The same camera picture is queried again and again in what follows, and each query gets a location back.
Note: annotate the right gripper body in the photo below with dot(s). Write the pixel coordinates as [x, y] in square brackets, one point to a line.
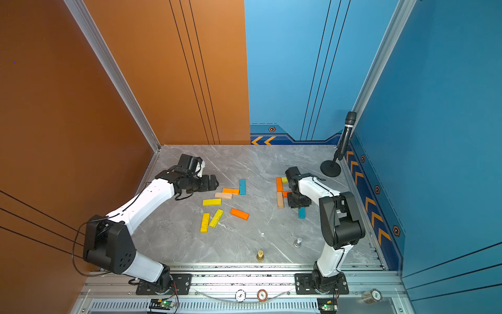
[296, 201]

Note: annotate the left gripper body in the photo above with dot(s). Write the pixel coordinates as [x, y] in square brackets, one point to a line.
[201, 184]

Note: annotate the teal block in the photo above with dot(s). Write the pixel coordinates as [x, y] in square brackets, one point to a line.
[302, 213]
[242, 187]

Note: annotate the beige block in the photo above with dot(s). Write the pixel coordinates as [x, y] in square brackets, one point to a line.
[223, 195]
[280, 200]

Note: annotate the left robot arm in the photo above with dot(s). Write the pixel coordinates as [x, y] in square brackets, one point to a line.
[108, 240]

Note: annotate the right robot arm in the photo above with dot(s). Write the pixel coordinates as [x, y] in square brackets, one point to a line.
[340, 222]

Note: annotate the yellow block horizontal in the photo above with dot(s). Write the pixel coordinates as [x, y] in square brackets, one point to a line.
[212, 202]

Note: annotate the light orange block centre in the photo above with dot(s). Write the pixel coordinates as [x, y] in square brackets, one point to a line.
[231, 191]

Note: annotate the yellow block tilted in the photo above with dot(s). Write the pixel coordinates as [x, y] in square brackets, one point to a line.
[216, 218]

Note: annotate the silver weight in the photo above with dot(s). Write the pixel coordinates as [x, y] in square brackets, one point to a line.
[297, 243]

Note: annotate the black microphone on stand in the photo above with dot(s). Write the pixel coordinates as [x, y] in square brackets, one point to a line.
[331, 168]

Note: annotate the brass weight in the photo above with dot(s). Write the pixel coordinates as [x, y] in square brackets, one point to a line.
[260, 256]

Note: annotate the copper round token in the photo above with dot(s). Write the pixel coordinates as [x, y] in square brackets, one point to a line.
[262, 295]

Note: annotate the white round token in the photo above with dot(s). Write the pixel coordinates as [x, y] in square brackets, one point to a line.
[240, 296]

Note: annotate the right green circuit board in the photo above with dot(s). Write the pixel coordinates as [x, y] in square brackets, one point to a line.
[327, 306]

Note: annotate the green circuit board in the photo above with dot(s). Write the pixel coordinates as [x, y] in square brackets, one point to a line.
[327, 306]
[162, 306]

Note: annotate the left green circuit board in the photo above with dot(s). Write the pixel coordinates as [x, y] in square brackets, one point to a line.
[162, 306]

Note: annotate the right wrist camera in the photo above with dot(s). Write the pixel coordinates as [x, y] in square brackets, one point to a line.
[293, 174]

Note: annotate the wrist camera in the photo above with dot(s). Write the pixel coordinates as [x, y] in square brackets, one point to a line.
[293, 174]
[190, 165]

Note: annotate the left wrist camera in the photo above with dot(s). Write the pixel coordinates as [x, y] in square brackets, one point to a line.
[190, 165]

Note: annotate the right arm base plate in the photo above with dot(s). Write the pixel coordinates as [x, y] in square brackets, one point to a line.
[312, 283]

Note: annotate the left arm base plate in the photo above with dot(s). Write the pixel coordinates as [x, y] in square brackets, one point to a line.
[180, 281]

